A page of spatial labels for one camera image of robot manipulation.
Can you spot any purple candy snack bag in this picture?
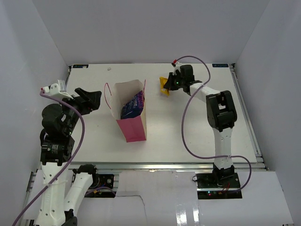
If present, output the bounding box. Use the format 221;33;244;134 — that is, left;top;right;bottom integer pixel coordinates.
120;91;144;120

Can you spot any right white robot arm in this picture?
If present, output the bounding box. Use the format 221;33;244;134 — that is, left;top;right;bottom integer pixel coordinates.
163;63;238;188

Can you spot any aluminium front rail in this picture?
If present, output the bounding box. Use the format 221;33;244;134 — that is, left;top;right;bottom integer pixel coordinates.
67;162;266;171

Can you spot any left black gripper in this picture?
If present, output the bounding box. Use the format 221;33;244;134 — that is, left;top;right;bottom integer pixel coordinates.
56;87;102;134

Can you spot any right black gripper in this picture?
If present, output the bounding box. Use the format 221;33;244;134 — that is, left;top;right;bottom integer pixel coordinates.
164;72;185;91

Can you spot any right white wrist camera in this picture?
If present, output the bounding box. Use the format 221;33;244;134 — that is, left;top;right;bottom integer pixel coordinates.
172;60;182;75

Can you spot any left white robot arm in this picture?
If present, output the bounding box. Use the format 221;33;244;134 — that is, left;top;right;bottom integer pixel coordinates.
35;88;102;226

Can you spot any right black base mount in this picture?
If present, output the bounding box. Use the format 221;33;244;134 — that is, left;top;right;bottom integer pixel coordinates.
192;173;242;200

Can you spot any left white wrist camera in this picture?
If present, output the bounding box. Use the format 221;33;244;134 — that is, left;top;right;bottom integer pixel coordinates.
41;80;73;100

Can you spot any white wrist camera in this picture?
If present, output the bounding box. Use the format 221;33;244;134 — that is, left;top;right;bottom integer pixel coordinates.
41;80;73;100
172;60;182;75

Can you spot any yellow snack bar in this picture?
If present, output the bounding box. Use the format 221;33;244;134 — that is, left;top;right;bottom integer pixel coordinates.
159;76;170;97

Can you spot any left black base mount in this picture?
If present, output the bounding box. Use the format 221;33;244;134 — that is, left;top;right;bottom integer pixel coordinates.
85;174;115;198

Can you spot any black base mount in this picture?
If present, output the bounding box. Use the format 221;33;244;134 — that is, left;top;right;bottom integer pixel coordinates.
85;174;115;198
192;173;242;200

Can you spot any pink cream paper bag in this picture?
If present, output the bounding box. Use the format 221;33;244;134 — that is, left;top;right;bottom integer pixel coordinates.
104;80;147;142

